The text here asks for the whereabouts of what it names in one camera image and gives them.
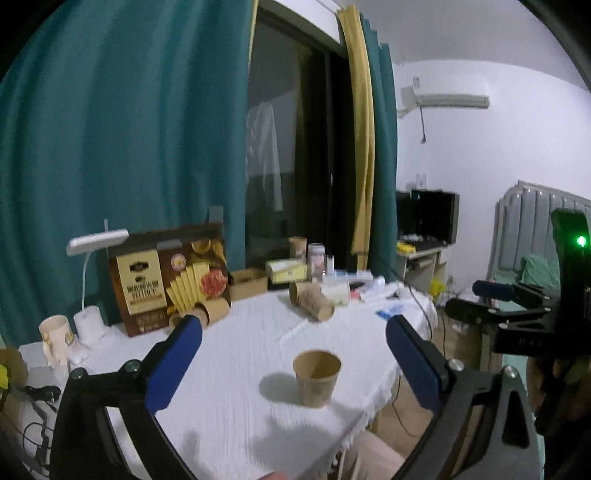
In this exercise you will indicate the white air conditioner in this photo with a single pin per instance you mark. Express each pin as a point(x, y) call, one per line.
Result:
point(450, 99)

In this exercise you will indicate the small white bottle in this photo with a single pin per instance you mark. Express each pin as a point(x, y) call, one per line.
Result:
point(330, 264)

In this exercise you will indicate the flat yellow box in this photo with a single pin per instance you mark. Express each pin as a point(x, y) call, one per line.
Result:
point(406, 248)

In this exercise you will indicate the narrow teal curtain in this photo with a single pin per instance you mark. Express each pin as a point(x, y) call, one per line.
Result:
point(384, 161)

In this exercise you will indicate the white cup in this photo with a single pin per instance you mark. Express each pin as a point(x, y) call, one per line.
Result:
point(339, 293)

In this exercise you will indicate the person's leg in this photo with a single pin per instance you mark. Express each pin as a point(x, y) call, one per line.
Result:
point(374, 457)

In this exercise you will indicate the small cardboard box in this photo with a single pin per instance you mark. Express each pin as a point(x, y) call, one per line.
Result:
point(247, 285)

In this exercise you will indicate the yellow curtain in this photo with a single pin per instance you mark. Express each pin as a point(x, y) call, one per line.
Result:
point(362, 138)

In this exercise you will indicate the white desk lamp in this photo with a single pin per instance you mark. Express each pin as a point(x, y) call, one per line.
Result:
point(90, 318)

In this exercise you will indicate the grey padded headboard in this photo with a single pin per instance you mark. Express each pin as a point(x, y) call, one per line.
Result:
point(526, 221)

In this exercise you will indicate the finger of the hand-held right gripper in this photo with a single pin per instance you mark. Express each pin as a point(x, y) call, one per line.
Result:
point(491, 290)
point(480, 316)

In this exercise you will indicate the white ceramic mug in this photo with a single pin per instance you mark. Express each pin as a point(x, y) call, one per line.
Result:
point(54, 337)

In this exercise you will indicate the yellow bag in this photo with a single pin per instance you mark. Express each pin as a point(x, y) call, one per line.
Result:
point(9, 369)

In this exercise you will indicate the blue packet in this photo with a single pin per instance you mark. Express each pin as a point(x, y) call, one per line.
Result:
point(390, 313)

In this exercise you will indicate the person's right hand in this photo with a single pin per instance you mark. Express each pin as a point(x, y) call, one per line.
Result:
point(538, 383)

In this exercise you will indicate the brown biscuit box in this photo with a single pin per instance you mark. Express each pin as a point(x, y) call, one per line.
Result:
point(152, 281)

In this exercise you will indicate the clear jar with label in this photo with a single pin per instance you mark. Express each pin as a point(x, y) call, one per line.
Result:
point(316, 263)

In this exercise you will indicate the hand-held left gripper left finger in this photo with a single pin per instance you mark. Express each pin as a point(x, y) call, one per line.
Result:
point(173, 369)

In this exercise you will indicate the brown paper cup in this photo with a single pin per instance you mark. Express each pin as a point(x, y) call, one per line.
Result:
point(311, 300)
point(207, 314)
point(317, 381)
point(298, 248)

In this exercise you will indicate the light computer desk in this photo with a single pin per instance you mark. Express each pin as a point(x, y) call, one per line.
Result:
point(425, 263)

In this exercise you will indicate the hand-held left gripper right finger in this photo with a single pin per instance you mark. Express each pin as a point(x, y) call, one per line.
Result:
point(415, 369)

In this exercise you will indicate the dark glass sliding door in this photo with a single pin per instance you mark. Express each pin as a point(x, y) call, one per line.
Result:
point(318, 161)

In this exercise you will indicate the white tablecloth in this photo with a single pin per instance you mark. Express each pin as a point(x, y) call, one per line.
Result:
point(240, 350)

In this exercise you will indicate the black monitor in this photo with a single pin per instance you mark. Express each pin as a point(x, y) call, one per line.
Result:
point(429, 214)

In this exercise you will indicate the yellow tissue box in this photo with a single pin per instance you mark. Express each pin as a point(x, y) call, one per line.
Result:
point(286, 271)

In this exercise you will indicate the wide teal curtain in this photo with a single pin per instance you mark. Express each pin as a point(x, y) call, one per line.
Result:
point(115, 138)

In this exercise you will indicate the green pillow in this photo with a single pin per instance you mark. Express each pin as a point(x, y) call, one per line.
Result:
point(540, 274)

